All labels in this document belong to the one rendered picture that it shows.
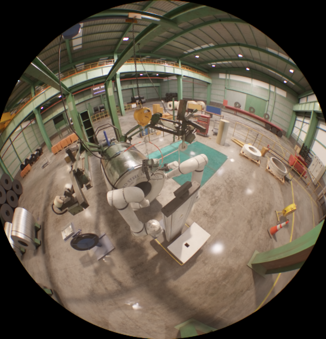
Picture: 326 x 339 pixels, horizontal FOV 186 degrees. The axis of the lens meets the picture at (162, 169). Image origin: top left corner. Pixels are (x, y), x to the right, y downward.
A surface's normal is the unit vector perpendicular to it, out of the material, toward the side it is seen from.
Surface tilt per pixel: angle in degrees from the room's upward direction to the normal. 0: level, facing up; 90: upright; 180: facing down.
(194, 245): 0
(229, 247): 0
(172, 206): 0
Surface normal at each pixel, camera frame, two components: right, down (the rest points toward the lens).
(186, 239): -0.06, -0.74
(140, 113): 0.61, 0.51
